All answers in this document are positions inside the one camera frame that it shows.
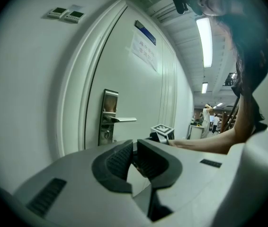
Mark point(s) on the small ceiling light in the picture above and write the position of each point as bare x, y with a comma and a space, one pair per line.
204, 87

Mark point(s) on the person's black shirt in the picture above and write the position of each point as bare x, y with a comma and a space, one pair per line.
259, 124

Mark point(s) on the person's face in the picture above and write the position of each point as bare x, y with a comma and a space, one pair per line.
209, 3

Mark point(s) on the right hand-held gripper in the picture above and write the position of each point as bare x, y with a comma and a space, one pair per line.
162, 132

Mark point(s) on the person's right forearm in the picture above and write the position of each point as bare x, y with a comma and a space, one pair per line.
207, 144

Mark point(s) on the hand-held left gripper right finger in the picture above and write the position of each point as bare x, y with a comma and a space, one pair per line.
190, 174

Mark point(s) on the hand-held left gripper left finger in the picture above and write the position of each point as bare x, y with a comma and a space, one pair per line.
77, 174

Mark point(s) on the white door frame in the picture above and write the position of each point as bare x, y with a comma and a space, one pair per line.
77, 91

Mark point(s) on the dark wooden rack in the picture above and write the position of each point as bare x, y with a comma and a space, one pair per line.
226, 122

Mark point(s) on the blue door sign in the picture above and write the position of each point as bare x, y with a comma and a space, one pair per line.
145, 32

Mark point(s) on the white counter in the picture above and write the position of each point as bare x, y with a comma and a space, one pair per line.
196, 132

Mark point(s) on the long ceiling light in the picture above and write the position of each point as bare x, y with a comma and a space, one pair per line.
207, 41

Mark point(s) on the white paper notice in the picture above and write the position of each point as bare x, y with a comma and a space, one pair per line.
143, 53

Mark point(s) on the white door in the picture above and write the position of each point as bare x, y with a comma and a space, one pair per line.
136, 91

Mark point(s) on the white wall thermostat panel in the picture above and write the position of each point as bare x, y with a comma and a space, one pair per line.
57, 12
75, 16

